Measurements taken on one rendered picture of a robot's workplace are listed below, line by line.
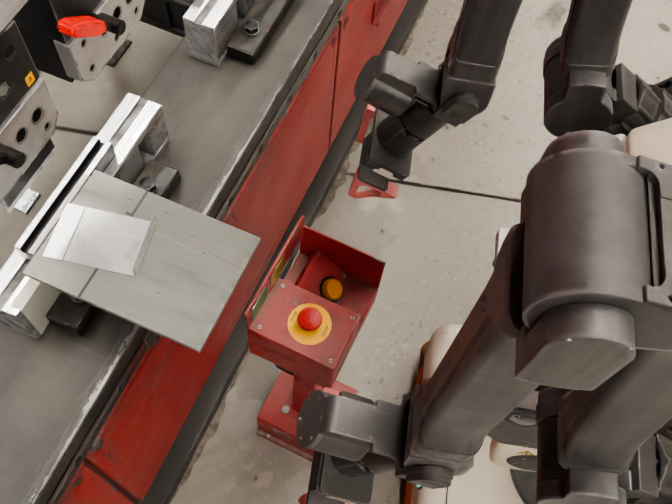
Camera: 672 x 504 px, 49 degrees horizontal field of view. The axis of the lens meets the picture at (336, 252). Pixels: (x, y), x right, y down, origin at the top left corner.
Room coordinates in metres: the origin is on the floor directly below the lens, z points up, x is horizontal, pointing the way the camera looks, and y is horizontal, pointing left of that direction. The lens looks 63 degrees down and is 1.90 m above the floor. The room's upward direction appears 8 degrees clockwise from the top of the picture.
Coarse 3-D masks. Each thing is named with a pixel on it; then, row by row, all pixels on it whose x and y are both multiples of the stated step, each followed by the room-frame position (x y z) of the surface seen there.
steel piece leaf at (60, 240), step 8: (64, 208) 0.47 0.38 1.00; (72, 208) 0.47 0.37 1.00; (80, 208) 0.47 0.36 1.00; (64, 216) 0.45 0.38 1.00; (72, 216) 0.46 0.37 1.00; (80, 216) 0.46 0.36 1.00; (64, 224) 0.44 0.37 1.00; (72, 224) 0.44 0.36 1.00; (56, 232) 0.43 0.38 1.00; (64, 232) 0.43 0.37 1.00; (72, 232) 0.43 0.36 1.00; (56, 240) 0.42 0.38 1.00; (64, 240) 0.42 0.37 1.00; (48, 248) 0.40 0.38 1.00; (56, 248) 0.40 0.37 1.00; (64, 248) 0.41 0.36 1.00; (48, 256) 0.39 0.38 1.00; (56, 256) 0.39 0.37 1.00
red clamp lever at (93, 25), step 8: (72, 16) 0.54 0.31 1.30; (80, 16) 0.55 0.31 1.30; (88, 16) 0.55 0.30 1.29; (96, 16) 0.58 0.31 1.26; (104, 16) 0.58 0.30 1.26; (112, 16) 0.58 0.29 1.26; (64, 24) 0.52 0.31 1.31; (72, 24) 0.52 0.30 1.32; (80, 24) 0.53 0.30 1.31; (88, 24) 0.53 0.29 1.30; (96, 24) 0.54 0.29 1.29; (104, 24) 0.55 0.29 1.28; (112, 24) 0.57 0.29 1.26; (120, 24) 0.57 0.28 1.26; (64, 32) 0.51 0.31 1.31; (72, 32) 0.51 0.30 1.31; (80, 32) 0.52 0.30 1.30; (88, 32) 0.53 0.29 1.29; (96, 32) 0.54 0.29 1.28; (112, 32) 0.57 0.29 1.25; (120, 32) 0.57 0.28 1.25
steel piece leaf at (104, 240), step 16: (80, 224) 0.44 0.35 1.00; (96, 224) 0.45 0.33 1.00; (112, 224) 0.45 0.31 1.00; (128, 224) 0.45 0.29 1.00; (144, 224) 0.46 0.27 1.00; (80, 240) 0.42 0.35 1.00; (96, 240) 0.42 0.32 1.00; (112, 240) 0.43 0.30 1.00; (128, 240) 0.43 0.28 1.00; (144, 240) 0.42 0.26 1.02; (80, 256) 0.40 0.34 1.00; (96, 256) 0.40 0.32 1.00; (112, 256) 0.40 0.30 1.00; (128, 256) 0.41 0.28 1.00; (128, 272) 0.38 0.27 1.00
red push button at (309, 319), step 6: (300, 312) 0.44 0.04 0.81; (306, 312) 0.44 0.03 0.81; (312, 312) 0.44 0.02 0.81; (318, 312) 0.44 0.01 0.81; (300, 318) 0.43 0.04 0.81; (306, 318) 0.43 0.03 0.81; (312, 318) 0.43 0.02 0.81; (318, 318) 0.43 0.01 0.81; (300, 324) 0.42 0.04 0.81; (306, 324) 0.42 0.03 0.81; (312, 324) 0.42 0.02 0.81; (318, 324) 0.42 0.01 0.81; (312, 330) 0.41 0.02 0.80
